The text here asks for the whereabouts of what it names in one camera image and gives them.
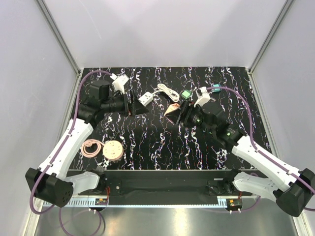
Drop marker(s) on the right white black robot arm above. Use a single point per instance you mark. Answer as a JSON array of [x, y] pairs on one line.
[[290, 188]]

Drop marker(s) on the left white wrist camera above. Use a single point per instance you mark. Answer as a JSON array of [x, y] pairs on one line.
[[119, 82]]

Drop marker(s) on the pink round power socket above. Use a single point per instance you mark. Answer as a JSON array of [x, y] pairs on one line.
[[113, 150]]

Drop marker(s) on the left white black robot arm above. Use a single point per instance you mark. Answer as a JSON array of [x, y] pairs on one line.
[[49, 182]]

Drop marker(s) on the green plug adapter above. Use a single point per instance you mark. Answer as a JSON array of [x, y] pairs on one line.
[[186, 94]]

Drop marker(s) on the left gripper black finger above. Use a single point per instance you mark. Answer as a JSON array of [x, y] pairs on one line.
[[139, 109], [132, 96]]

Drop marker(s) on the aluminium frame post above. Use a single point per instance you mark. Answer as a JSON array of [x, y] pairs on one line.
[[57, 34], [271, 34]]

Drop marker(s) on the white slotted cable duct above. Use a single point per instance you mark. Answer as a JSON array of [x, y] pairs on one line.
[[87, 202]]

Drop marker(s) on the left aluminium frame post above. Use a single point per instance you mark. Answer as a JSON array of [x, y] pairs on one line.
[[57, 34]]

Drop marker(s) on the teal plug adapter far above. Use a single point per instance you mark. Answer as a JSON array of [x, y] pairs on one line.
[[216, 88]]

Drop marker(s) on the pink cube plug adapter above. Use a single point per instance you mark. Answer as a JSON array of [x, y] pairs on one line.
[[171, 108]]

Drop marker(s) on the white power strip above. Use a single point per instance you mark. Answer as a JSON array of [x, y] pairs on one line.
[[146, 98]]

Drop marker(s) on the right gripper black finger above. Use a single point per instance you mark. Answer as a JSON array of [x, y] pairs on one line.
[[174, 116], [185, 105]]

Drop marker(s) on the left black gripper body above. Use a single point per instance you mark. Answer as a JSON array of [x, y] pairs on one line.
[[129, 107]]

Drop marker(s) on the right aluminium frame post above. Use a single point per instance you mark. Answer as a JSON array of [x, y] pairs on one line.
[[271, 34]]

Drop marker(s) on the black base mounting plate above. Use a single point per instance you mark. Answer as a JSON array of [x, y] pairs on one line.
[[171, 187]]

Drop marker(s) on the black marbled table mat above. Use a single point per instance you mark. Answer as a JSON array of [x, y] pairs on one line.
[[151, 142]]

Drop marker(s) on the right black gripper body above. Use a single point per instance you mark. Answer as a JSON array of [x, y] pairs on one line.
[[189, 111]]

